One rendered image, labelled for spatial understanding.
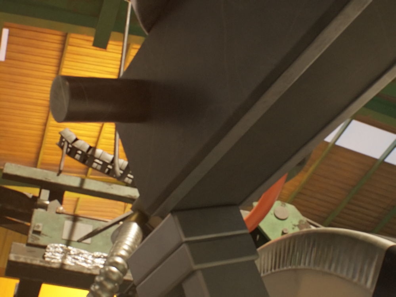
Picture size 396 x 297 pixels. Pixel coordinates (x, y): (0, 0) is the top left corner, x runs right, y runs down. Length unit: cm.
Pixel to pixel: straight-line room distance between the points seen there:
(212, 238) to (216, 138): 5
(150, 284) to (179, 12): 10
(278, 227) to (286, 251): 108
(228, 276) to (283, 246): 55
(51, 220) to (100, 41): 194
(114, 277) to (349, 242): 25
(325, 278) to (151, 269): 45
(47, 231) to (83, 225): 9
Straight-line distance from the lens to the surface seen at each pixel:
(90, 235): 69
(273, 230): 183
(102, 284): 47
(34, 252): 161
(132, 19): 356
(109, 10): 334
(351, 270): 62
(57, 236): 164
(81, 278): 162
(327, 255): 66
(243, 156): 20
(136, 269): 24
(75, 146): 183
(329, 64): 17
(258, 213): 56
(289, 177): 66
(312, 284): 69
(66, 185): 176
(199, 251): 21
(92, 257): 162
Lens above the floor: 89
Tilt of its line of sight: 41 degrees up
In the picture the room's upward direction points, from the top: straight up
